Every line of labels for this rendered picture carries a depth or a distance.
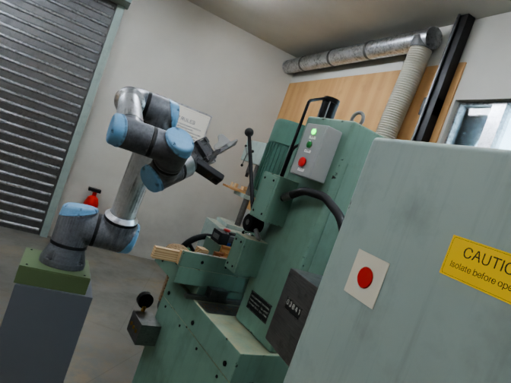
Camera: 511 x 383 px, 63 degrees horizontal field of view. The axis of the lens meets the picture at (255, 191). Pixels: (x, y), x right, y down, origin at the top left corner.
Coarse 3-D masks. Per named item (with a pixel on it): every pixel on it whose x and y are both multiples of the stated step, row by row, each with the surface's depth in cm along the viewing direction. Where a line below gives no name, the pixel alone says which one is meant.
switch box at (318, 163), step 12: (324, 132) 118; (336, 132) 119; (300, 144) 125; (324, 144) 118; (336, 144) 120; (300, 156) 124; (312, 156) 120; (324, 156) 119; (312, 168) 118; (324, 168) 120; (324, 180) 121
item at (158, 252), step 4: (156, 248) 138; (160, 248) 139; (164, 248) 139; (168, 248) 141; (172, 248) 143; (152, 252) 139; (156, 252) 138; (160, 252) 139; (164, 252) 140; (168, 252) 140; (172, 252) 141; (176, 252) 142; (152, 256) 138; (156, 256) 138; (160, 256) 139; (164, 256) 140; (168, 256) 141; (172, 256) 141; (176, 256) 142; (164, 260) 140; (168, 260) 141; (172, 260) 142
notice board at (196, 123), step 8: (184, 112) 439; (192, 112) 442; (200, 112) 446; (184, 120) 440; (192, 120) 444; (200, 120) 447; (208, 120) 451; (184, 128) 442; (192, 128) 446; (200, 128) 449; (192, 136) 447; (200, 136) 450
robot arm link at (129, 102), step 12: (120, 96) 157; (132, 96) 151; (144, 96) 164; (120, 108) 133; (132, 108) 130; (120, 120) 112; (132, 120) 114; (108, 132) 115; (120, 132) 112; (132, 132) 113; (144, 132) 114; (156, 132) 116; (120, 144) 113; (132, 144) 114; (144, 144) 114
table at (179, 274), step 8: (160, 264) 151; (168, 264) 146; (176, 264) 141; (168, 272) 145; (176, 272) 140; (184, 272) 141; (192, 272) 143; (200, 272) 144; (208, 272) 146; (176, 280) 140; (184, 280) 142; (192, 280) 144; (200, 280) 145; (208, 280) 147; (216, 280) 149; (224, 280) 150; (232, 280) 152; (240, 280) 154; (248, 280) 156; (224, 288) 151; (232, 288) 153; (240, 288) 155
